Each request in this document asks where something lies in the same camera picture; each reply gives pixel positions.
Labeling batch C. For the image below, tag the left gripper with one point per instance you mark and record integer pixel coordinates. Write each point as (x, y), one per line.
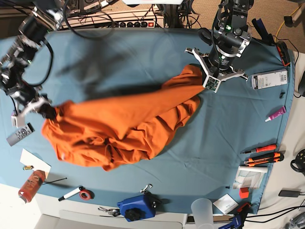
(217, 64)

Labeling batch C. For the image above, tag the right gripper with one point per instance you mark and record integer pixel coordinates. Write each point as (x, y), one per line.
(30, 101)

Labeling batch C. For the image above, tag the orange t-shirt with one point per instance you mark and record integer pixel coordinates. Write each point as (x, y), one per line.
(121, 130)

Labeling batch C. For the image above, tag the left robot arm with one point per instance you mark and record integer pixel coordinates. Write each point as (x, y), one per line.
(228, 38)

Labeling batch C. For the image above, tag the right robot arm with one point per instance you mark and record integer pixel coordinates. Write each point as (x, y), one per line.
(46, 16)

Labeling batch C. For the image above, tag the grey remote control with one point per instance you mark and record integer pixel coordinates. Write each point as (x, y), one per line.
(20, 134)

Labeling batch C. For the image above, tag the clear bit set case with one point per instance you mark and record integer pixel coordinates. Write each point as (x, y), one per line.
(269, 79)

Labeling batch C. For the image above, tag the white paper card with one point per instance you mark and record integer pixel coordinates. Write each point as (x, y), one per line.
(29, 159)

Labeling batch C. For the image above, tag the small AA battery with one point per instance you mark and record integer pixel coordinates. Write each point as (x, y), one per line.
(28, 167)

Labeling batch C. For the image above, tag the orange black tool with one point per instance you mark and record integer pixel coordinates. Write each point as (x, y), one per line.
(283, 52)

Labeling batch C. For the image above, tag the red drink can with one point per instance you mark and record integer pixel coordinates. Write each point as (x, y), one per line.
(31, 186)

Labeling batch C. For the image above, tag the purple glue tube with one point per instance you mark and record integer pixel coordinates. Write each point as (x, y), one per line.
(278, 113)

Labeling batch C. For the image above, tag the white marker pen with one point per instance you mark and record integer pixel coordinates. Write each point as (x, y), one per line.
(71, 193)

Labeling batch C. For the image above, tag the white power strip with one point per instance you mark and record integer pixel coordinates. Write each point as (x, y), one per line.
(120, 19)

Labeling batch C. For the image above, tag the teal tablecloth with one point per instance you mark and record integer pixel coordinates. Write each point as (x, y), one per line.
(204, 156)

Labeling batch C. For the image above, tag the red tape roll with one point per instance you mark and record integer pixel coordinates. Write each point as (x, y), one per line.
(85, 194)

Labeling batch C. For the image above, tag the orange black screwdriver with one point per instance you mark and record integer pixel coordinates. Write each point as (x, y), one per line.
(261, 149)

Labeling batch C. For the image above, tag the orange black utility knife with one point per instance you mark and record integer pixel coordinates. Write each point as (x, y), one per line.
(264, 159)

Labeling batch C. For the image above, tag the clear plastic packet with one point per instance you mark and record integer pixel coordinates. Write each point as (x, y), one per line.
(250, 177)

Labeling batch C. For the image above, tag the black round device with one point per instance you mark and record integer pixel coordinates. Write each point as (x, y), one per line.
(298, 164)

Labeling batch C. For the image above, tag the small orange block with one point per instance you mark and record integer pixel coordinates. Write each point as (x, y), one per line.
(244, 192)

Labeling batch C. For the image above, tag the blue clamp device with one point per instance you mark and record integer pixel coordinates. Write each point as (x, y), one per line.
(138, 208)

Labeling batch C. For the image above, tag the white booklet card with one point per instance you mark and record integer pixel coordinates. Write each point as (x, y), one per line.
(225, 204)

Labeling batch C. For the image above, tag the black power adapter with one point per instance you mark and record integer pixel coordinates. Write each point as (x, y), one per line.
(289, 193)

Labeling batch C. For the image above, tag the translucent plastic cup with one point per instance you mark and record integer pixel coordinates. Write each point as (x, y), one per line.
(202, 211)

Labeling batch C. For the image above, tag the blue bar clamp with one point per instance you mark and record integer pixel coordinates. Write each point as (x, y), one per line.
(239, 219)

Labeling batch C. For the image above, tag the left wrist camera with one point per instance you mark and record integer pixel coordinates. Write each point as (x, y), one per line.
(211, 84)

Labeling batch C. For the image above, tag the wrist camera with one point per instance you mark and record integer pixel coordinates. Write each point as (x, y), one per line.
(211, 84)
(18, 121)

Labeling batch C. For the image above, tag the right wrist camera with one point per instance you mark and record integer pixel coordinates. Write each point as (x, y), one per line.
(18, 121)

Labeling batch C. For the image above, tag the blue black clamp handle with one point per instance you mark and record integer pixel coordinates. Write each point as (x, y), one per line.
(266, 37)

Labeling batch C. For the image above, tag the black cable tie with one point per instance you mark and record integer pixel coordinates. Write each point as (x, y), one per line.
(50, 182)

